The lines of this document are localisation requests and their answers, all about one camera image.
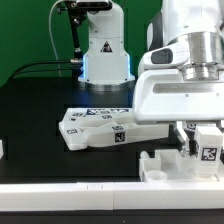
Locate grey cable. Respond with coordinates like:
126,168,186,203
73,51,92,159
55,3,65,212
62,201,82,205
48,0,68,78

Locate white chair seat part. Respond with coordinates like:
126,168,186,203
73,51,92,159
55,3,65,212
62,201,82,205
139,149,219,183

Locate white long chair side rear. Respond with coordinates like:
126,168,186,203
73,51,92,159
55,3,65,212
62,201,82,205
75,110,153,127

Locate white long chair side front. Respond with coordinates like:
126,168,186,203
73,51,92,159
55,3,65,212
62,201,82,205
59,118,169,151

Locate white long chair side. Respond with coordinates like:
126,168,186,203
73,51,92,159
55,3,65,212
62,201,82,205
59,118,169,151
75,110,153,127

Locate black cables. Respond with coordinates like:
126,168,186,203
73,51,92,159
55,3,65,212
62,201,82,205
7,59,84,83

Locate white chair back panel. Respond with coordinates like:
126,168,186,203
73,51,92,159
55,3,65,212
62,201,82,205
63,108,133,122

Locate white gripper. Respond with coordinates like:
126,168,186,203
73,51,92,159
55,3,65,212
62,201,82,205
133,69,224,156

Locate black camera stand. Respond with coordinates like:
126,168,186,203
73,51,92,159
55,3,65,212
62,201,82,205
56,0,112,59

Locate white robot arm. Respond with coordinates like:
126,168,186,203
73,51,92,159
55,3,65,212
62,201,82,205
69,0,224,150

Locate white part at left edge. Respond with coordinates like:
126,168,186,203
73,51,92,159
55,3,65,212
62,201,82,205
0,140,4,160

